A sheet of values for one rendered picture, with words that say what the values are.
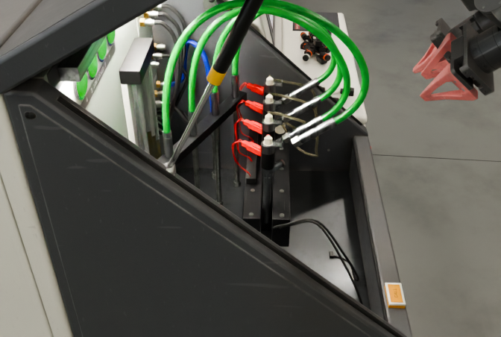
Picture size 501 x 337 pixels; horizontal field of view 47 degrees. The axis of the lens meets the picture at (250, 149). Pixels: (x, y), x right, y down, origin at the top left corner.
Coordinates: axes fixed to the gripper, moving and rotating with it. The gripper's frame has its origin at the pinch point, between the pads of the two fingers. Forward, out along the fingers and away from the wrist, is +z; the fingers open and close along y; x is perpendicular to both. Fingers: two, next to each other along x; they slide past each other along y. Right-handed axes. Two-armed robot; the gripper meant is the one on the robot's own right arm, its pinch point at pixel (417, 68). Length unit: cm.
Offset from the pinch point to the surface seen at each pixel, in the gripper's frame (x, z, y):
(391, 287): 32.7, 19.1, -21.3
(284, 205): 18.1, 34.6, -2.8
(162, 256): 56, 27, 18
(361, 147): -12.3, 28.1, -14.0
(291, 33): -66, 48, 10
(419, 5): -359, 89, -89
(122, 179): 57, 20, 31
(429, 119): -186, 78, -99
